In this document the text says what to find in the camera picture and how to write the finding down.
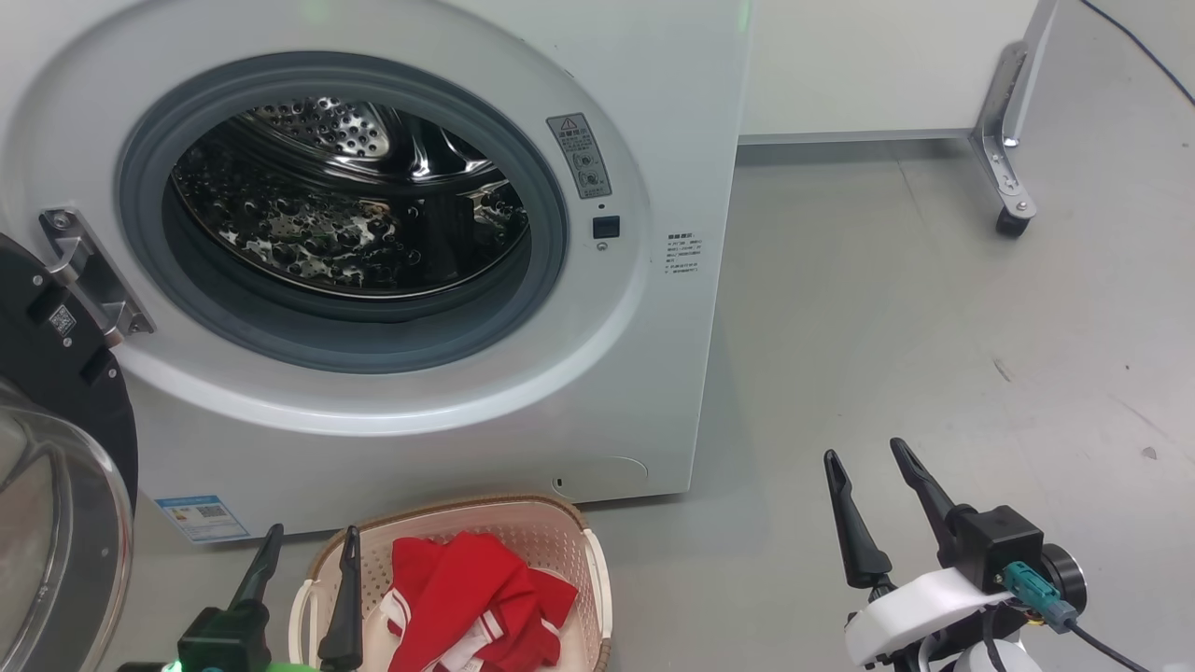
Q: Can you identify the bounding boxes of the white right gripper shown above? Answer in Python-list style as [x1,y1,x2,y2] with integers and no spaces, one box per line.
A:
[823,437,1015,667]

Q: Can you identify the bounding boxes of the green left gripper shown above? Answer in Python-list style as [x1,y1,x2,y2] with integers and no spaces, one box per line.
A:
[117,523,365,672]

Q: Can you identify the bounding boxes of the red garment with white trim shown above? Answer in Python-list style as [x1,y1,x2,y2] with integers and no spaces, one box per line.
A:
[381,532,580,672]

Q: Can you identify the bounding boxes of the black round glass washer door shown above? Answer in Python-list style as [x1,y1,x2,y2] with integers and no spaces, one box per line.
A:
[0,233,139,672]

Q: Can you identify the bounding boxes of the cream perforated laundry basket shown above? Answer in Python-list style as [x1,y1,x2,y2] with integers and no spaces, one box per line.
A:
[288,495,612,672]

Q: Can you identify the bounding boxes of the white front-load washing machine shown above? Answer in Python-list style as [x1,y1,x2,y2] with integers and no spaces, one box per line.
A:
[0,0,755,544]

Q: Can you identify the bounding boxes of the metal door hinge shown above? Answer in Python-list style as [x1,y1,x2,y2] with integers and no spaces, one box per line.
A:
[39,207,155,348]

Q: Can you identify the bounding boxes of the blue energy label sticker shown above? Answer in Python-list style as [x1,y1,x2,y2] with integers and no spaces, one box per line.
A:
[154,495,251,545]

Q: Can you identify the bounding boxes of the small printed text label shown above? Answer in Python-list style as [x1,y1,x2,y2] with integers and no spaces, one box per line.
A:
[666,233,704,279]

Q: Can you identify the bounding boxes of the white partition with caster foot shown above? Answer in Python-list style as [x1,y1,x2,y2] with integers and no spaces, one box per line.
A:
[738,0,1065,239]

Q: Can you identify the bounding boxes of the grey warning sticker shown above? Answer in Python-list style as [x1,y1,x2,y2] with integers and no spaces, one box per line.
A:
[546,112,614,200]

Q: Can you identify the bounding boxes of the thin black floor cable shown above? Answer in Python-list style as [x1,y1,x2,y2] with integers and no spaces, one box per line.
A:
[1083,0,1195,105]

